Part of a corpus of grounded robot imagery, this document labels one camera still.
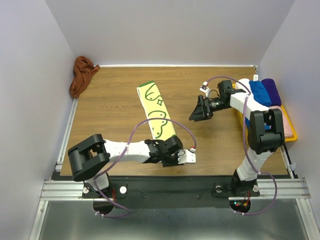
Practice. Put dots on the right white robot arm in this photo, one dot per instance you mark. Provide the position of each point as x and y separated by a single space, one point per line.
262 136

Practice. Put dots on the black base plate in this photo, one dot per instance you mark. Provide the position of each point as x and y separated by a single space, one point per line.
165 192

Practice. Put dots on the aluminium frame rail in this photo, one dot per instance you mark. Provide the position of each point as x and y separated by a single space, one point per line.
67 190

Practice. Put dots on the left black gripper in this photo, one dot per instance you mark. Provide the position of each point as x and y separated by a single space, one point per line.
175 162

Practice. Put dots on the yellow plastic tray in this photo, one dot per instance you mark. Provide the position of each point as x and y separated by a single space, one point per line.
292 139

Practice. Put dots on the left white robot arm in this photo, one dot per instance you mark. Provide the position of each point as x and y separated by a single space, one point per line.
88 157

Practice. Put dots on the green cream patterned towel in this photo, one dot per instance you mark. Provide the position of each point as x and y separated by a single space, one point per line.
154 107

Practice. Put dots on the white rolled towel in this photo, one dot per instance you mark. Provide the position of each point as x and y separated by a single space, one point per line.
244 84

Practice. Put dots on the brown crumpled towel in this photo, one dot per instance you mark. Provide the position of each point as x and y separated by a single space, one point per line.
83 72

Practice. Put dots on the blue rolled towel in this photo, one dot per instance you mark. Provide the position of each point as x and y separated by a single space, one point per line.
260 93

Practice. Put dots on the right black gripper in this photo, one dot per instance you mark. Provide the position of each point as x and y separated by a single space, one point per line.
200 111

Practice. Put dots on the pink rolled towel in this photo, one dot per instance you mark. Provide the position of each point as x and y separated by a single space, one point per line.
288 133

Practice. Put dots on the purple rolled towel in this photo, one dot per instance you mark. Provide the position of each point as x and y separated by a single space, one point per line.
271 88

